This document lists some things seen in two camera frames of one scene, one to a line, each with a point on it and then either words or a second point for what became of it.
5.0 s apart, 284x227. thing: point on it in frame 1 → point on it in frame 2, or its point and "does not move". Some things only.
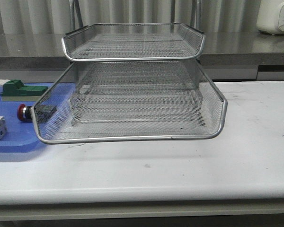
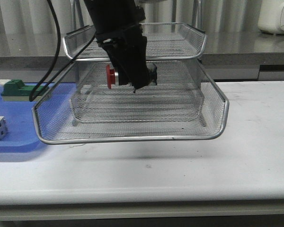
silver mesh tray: x=114 y=42 does not move
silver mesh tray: x=110 y=100 does not move
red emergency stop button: x=34 y=114 → x=112 y=76
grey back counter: x=227 y=56 does not move
